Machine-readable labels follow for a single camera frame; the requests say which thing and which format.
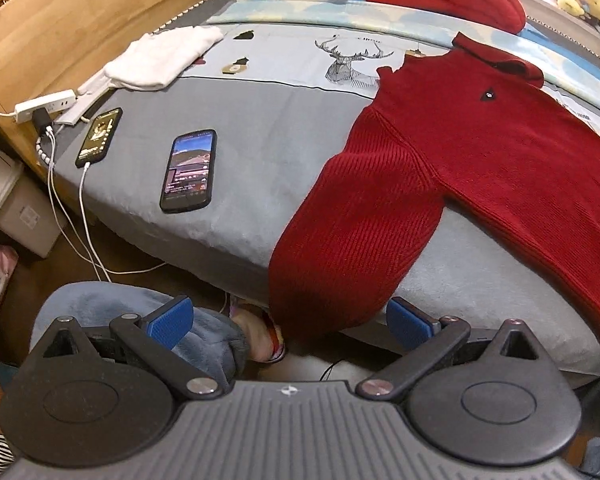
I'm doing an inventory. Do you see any person's foot in slipper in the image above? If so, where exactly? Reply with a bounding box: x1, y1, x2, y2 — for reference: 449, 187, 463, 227
229, 295, 287, 363

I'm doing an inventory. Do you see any large black smartphone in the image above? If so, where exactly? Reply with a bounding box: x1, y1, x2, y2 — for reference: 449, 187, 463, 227
160, 130, 218, 214

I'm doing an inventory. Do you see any white charging cable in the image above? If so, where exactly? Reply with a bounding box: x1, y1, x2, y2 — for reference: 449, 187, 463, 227
45, 127, 171, 281

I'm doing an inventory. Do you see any person's leg in blue fleece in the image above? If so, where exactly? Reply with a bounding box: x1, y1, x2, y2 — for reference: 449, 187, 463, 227
30, 281, 251, 386

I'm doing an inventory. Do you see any black smartphone with cable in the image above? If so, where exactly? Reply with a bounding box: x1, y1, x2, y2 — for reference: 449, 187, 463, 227
75, 107, 124, 169

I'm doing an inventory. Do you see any grey blanket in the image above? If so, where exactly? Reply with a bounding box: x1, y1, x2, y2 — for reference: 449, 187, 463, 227
47, 80, 600, 376

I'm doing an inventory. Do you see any white folded garment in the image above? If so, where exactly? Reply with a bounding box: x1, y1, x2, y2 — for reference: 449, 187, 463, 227
103, 26, 226, 92

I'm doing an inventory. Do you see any black floor cable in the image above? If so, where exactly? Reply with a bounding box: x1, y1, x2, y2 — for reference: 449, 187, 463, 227
320, 357, 362, 382

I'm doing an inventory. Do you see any red knit sweater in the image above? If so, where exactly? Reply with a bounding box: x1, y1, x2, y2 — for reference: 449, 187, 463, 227
268, 31, 600, 353

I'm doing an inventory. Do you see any deer printed bed sheet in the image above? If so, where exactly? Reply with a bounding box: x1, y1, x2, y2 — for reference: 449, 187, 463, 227
180, 0, 600, 156

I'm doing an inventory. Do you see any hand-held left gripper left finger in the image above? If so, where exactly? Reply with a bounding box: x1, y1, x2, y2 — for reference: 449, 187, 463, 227
42, 296, 220, 402

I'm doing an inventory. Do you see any white power strip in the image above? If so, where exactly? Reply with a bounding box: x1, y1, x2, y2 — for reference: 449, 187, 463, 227
15, 89, 77, 123

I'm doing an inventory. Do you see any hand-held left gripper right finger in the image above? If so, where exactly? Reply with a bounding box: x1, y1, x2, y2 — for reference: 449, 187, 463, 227
355, 297, 556, 403

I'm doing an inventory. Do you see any black charger plug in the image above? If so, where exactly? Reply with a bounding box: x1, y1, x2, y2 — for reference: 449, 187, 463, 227
31, 108, 56, 136

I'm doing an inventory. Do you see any white lidded bin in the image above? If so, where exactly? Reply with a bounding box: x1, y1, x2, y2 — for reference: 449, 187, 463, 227
0, 149, 68, 259

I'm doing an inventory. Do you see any wooden bed frame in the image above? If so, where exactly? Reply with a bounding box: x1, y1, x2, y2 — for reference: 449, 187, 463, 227
0, 0, 221, 181

